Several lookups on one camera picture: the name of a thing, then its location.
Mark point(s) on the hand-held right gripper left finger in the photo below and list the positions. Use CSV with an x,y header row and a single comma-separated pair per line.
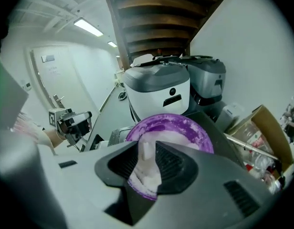
x,y
89,187

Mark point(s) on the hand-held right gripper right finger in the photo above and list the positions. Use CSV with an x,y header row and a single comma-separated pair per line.
x,y
209,199

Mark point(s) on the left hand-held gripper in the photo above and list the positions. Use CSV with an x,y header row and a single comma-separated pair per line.
x,y
56,118

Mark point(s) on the purple detergent powder tub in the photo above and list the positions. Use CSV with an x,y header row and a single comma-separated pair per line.
x,y
173,125

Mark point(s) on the person's left forearm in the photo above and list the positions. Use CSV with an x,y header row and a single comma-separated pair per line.
x,y
52,138

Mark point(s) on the white door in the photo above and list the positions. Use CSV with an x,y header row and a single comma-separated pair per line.
x,y
66,80

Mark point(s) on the thin metal rod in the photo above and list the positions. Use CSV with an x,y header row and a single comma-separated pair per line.
x,y
252,148

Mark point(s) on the white and black robot machine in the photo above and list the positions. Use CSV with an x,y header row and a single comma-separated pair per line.
x,y
151,96

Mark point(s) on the white plastic box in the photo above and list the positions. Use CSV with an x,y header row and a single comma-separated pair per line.
x,y
229,116

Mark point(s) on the ceiling strip light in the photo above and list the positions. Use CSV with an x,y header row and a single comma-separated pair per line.
x,y
112,44
88,27

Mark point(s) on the large open cardboard box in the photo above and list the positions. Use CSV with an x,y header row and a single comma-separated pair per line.
x,y
273,128

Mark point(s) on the grey robot machine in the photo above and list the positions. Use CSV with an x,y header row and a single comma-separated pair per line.
x,y
206,80

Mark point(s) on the brown wooden staircase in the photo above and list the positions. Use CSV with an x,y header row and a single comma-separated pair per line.
x,y
161,13

